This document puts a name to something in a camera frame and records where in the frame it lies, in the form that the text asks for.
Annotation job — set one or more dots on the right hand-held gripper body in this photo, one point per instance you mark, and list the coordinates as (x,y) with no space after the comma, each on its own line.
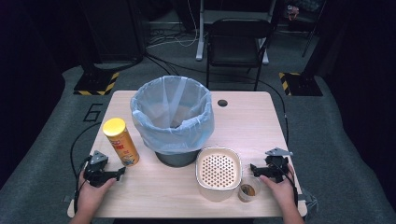
(275,165)

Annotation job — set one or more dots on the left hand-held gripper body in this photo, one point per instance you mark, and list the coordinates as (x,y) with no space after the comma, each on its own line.
(96,174)

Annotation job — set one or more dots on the clear plastic cup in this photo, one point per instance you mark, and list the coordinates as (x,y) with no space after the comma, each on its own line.
(253,183)

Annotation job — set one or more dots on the yellow chip can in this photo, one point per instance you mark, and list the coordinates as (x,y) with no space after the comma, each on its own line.
(123,144)

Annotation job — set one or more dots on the white strainer basket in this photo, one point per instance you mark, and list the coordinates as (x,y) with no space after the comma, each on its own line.
(218,169)

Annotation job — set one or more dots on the grey trash bin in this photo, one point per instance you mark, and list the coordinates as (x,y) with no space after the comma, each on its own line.
(177,159)

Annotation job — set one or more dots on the pale blue bin bag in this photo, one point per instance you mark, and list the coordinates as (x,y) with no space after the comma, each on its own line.
(174,137)

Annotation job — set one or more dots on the person's left hand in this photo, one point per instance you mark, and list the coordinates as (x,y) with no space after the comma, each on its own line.
(91,196)

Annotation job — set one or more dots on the person's right hand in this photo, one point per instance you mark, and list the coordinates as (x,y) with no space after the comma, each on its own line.
(281,191)

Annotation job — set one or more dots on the grey table clamp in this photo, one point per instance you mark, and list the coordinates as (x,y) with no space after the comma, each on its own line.
(308,202)
(67,198)

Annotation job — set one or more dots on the black yellow striped stand base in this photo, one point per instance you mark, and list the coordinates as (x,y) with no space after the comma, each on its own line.
(93,84)
(302,85)

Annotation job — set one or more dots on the black folding chair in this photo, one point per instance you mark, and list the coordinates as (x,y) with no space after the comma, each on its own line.
(236,43)

